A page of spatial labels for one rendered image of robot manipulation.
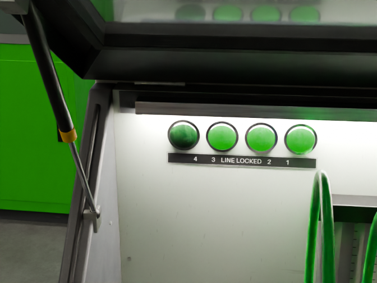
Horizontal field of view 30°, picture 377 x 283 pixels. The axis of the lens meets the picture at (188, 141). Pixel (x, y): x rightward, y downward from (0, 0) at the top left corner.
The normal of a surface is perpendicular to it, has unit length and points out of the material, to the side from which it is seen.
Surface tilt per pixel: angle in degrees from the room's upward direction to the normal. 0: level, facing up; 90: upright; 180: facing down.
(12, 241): 1
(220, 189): 90
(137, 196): 90
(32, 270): 0
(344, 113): 90
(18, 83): 90
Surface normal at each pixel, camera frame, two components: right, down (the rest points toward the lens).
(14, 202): -0.15, 0.37
